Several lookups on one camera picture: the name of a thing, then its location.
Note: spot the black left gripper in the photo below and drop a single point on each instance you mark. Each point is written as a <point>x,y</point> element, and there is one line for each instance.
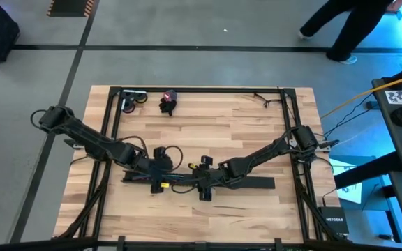
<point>161,167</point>

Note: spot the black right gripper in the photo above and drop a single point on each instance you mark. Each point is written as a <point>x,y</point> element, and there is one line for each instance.
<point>208,178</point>

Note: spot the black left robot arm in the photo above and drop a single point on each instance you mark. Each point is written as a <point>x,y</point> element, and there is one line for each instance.
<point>89,139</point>

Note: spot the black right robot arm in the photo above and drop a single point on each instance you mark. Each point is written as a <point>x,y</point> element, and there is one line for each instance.
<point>257,157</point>

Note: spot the yellow gripper tag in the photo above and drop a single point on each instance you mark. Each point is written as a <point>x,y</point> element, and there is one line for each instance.
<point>191,166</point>
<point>165,185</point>

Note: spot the small roll with yellow rim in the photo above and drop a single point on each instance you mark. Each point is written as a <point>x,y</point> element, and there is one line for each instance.
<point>145,101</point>

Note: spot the white paper sheet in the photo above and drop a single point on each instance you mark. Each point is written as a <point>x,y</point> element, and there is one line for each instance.
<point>351,191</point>

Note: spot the black cart leg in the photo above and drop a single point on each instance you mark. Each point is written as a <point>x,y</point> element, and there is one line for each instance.
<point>365,171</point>

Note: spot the hazard striped floor mat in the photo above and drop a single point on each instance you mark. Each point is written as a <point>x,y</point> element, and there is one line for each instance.
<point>70,7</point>

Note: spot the grey equipment cart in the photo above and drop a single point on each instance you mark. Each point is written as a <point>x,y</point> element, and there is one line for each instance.
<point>396,139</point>

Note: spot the person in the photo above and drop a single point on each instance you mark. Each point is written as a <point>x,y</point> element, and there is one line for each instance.
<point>354,28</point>

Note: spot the black aluminium table frame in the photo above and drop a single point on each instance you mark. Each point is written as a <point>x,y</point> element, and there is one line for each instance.
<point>222,90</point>

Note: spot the black front rail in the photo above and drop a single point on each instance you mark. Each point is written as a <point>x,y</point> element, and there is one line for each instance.
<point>47,244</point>

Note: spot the black Netgear network switch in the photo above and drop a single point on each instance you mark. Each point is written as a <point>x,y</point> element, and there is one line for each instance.
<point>333,223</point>

